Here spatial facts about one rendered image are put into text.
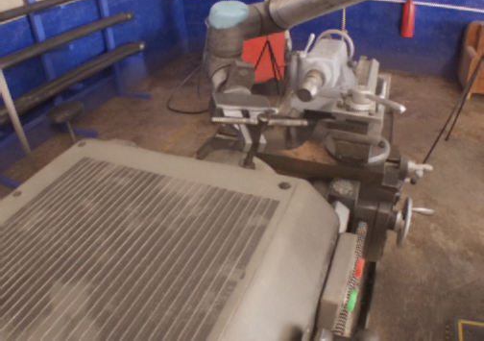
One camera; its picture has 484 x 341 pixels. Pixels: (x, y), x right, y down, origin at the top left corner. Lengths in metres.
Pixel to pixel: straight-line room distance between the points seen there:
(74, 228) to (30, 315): 0.13
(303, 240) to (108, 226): 0.24
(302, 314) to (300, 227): 0.11
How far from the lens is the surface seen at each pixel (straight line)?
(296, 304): 0.39
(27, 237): 0.49
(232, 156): 0.76
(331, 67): 1.59
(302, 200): 0.46
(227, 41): 0.85
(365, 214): 1.31
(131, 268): 0.39
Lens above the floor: 1.62
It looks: 33 degrees down
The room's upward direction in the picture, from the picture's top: 4 degrees counter-clockwise
